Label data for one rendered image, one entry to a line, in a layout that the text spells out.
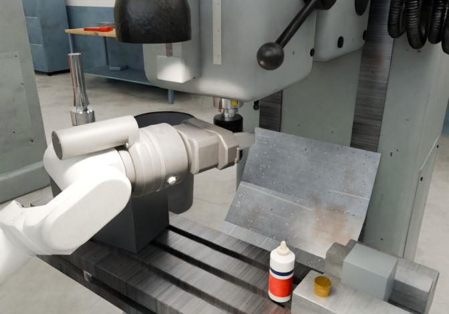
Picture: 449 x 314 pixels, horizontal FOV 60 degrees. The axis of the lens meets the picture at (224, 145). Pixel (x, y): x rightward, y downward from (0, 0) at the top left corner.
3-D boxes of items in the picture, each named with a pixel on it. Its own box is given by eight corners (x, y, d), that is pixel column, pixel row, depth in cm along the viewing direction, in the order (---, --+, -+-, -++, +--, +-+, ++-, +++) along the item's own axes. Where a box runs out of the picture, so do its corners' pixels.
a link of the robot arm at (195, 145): (241, 122, 54) (168, 141, 47) (239, 184, 58) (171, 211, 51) (188, 103, 63) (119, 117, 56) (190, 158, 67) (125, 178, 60)
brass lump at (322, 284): (325, 300, 52) (327, 289, 51) (310, 292, 53) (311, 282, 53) (332, 290, 54) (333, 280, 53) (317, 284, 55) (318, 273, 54)
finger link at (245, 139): (251, 145, 63) (222, 155, 59) (252, 126, 62) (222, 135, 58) (258, 148, 62) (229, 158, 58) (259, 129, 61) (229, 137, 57)
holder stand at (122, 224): (136, 254, 79) (127, 164, 71) (57, 227, 88) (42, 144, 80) (170, 224, 89) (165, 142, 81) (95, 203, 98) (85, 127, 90)
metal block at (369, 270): (381, 314, 53) (387, 278, 51) (338, 294, 56) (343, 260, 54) (391, 292, 57) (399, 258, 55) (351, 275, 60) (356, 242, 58)
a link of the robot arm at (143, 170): (162, 203, 52) (78, 234, 45) (124, 168, 59) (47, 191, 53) (164, 125, 47) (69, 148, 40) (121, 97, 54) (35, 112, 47)
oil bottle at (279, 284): (285, 306, 66) (289, 252, 62) (264, 296, 68) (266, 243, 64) (295, 292, 69) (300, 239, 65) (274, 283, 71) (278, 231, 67)
